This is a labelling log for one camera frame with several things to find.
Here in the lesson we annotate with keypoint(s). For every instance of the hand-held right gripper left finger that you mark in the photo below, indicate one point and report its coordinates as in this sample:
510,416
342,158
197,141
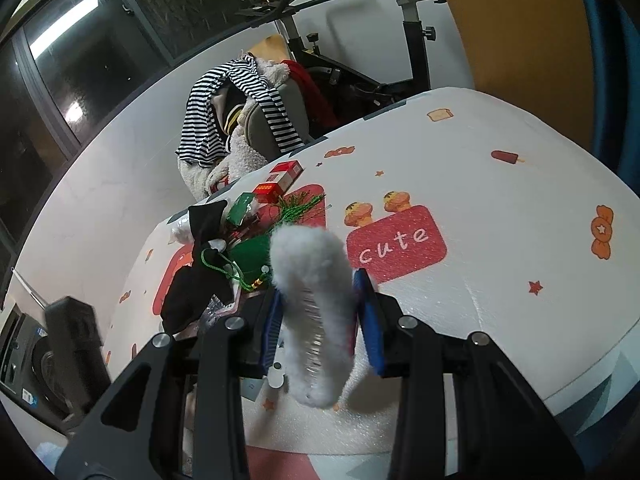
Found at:
271,332

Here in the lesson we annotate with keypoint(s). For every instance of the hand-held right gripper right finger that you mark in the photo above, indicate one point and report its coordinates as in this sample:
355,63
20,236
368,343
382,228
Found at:
371,332

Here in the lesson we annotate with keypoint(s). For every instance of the white fluffy hair clip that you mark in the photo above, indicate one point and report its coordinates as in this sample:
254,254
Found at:
310,260

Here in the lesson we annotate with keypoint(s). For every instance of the green packet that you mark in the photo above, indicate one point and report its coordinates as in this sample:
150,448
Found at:
240,207

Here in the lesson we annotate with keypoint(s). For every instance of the clear plastic packaging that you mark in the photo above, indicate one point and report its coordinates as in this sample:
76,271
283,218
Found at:
217,312

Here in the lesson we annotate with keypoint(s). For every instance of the dark green tassel ornament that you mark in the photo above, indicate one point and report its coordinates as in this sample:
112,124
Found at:
250,255

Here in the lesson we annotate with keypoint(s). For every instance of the black sock with white tip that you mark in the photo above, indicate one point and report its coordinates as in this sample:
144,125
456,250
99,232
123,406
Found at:
192,295
205,220

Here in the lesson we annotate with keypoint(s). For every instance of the green tinsel strands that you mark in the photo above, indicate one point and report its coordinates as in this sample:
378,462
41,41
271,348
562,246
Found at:
295,207

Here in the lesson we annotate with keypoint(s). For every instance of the clear plastic wrapper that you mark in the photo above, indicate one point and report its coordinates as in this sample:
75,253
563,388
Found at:
180,232

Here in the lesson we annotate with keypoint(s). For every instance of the small red box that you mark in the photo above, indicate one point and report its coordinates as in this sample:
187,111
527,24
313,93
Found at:
265,191

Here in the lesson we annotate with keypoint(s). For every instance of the printed table mat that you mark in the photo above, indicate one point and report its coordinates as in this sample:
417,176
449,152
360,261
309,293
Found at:
475,210

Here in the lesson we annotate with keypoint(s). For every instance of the white fleece garment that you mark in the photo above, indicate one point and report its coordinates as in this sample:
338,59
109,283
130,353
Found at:
245,160

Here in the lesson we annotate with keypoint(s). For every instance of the black box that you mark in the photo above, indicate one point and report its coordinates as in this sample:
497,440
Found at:
75,330

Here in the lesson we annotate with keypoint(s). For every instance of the black yellow striped garment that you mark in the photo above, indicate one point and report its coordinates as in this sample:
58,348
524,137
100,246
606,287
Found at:
232,116

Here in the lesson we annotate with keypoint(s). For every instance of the black white striped shirt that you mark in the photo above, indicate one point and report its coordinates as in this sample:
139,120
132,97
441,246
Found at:
200,120

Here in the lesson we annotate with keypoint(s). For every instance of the grey chair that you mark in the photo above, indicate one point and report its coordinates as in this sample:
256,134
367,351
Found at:
295,105

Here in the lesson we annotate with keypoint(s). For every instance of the red cloth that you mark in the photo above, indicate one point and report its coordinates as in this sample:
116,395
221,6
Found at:
315,95

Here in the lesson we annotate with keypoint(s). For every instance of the grey appliance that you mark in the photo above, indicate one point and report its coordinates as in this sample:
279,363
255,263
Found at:
25,360

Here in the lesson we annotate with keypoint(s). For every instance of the black exercise bike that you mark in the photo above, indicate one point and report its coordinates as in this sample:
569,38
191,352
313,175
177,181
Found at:
417,55

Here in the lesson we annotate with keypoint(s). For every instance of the tan wooden chair back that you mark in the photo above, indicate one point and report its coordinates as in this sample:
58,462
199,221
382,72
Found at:
272,47

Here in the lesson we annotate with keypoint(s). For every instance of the dark window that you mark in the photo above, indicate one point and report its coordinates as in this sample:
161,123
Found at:
100,60

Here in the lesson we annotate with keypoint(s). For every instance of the wooden door panel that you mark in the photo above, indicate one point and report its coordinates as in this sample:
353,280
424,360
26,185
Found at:
525,35

